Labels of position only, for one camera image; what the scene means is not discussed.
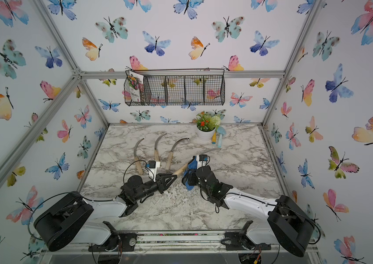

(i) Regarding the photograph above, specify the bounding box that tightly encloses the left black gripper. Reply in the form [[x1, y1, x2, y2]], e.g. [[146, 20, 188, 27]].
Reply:
[[133, 174, 176, 204]]

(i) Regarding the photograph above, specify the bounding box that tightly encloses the seed packet in basket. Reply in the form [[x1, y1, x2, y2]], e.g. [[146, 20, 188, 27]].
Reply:
[[127, 71, 144, 102]]

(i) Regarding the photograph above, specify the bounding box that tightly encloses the black wire wall basket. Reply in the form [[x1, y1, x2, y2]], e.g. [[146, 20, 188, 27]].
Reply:
[[123, 68, 226, 107]]

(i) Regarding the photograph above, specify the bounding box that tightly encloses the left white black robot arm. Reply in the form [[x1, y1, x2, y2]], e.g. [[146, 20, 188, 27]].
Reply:
[[34, 174, 177, 252]]

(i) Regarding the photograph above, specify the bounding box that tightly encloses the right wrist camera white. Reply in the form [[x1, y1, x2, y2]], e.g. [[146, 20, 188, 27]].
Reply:
[[196, 154, 211, 168]]

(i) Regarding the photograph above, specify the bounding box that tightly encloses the blue grey rag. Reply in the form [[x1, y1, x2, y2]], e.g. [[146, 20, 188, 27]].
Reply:
[[182, 156, 197, 191]]

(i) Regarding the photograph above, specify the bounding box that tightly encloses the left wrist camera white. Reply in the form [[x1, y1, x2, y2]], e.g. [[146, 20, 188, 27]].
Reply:
[[146, 160, 161, 182]]

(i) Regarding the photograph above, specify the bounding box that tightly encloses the aluminium front rail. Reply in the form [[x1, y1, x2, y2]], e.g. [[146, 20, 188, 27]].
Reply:
[[37, 224, 315, 257]]

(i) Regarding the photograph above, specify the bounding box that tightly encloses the white pot with plant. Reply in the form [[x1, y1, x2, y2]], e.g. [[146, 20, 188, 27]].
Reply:
[[193, 111, 221, 142]]

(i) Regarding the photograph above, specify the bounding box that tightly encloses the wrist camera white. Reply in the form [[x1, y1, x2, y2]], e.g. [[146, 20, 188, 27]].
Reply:
[[196, 154, 211, 168], [146, 160, 161, 182]]

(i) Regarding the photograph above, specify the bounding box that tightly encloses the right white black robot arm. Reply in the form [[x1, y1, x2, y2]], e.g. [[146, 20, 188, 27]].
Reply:
[[182, 166, 317, 257]]

